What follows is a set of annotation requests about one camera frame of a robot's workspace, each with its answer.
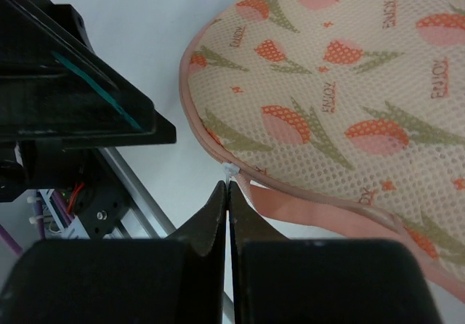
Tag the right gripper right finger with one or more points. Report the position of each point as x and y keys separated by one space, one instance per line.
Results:
x=280 y=280

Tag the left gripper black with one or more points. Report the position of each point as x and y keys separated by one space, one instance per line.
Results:
x=53 y=86

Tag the white zipper pull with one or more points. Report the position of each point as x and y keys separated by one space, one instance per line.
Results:
x=230 y=170

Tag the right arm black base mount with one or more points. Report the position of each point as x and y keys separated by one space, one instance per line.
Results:
x=99 y=200

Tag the aluminium mounting rail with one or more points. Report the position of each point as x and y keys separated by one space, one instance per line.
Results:
x=158 y=222

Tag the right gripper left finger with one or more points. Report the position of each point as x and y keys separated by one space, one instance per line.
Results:
x=176 y=279

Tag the floral mesh laundry bag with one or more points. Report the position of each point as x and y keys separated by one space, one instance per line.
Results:
x=342 y=114

